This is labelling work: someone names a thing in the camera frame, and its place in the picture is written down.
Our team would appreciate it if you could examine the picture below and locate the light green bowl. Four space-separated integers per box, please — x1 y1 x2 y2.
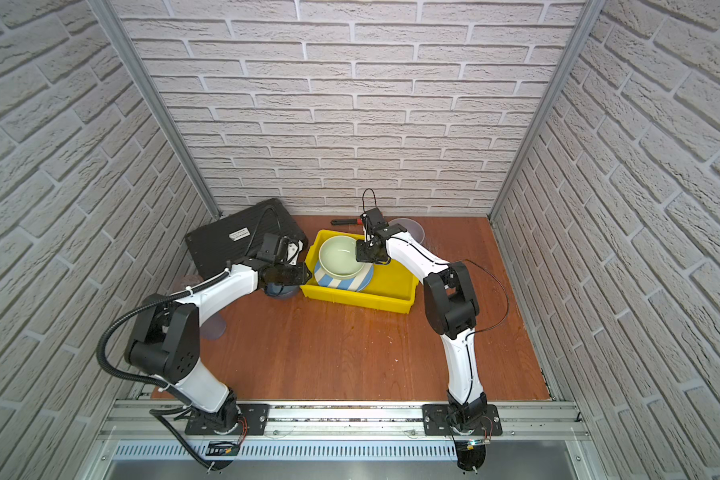
315 235 364 282

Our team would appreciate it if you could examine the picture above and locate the yellow plastic bin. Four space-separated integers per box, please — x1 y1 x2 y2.
301 230 419 314

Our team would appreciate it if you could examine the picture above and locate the translucent purple bowl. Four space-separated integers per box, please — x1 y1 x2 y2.
389 218 426 244

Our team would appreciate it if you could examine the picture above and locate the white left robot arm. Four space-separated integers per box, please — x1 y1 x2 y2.
124 233 311 414

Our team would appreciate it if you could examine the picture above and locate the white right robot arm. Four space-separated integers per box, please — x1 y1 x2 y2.
356 208 488 432

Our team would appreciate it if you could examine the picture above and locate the dark blue ceramic bowl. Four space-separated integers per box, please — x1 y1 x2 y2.
264 283 301 299

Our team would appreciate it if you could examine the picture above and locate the red black pipe wrench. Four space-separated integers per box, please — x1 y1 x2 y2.
330 217 364 226

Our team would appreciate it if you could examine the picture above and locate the black plastic tool case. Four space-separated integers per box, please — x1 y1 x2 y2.
184 198 309 279

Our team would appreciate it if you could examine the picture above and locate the pink translucent cup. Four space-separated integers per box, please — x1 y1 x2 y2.
173 274 203 291

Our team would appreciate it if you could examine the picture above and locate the blue translucent cup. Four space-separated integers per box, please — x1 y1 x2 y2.
200 312 226 340

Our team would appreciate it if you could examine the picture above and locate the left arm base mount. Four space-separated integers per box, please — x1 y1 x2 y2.
184 402 270 436

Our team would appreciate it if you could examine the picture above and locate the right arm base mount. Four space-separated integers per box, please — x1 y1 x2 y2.
421 399 503 437

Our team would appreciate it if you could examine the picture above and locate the black corrugated cable conduit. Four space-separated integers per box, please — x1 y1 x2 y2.
95 206 280 472

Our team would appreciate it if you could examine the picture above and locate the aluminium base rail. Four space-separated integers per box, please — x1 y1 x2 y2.
80 400 602 479

